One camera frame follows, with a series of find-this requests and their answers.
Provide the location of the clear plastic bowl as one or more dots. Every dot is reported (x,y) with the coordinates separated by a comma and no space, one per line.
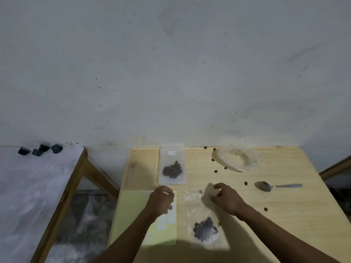
(248,165)

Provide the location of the clear labelled plastic bag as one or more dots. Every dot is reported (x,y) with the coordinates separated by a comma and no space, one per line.
(171,157)

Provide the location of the scattered coffee beans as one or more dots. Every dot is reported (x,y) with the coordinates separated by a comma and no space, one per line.
(246,183)

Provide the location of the person's left forearm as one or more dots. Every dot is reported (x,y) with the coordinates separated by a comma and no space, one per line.
(129,238)

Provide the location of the person's right thumb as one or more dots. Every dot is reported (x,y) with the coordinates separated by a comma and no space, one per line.
(214,200)

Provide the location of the person's right forearm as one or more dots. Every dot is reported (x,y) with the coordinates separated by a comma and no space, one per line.
(279,238)

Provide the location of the wooden furniture frame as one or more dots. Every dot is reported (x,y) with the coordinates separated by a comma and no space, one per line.
(336,168)

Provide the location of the metal spoon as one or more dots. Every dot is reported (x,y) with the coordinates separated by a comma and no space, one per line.
(263,186)

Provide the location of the person's left hand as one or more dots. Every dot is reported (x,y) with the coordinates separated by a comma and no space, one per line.
(159,201)

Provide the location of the black plastic cap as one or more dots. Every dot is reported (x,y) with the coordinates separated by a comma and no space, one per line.
(56,148)
(24,151)
(44,147)
(37,153)

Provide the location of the person's right hand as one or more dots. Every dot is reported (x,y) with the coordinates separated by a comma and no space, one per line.
(230,201)

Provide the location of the white-topped wooden side table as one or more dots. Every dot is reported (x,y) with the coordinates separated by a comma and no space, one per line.
(30,188)

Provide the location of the pile of dark coffee beans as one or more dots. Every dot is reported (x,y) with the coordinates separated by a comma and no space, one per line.
(172,170)
(204,230)

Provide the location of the yellow sticker sheet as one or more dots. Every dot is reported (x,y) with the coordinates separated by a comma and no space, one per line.
(131,210)

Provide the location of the light wooden table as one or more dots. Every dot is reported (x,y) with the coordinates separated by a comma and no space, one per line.
(288,216)

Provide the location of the person's left fingers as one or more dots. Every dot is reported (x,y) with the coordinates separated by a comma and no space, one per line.
(169,199)

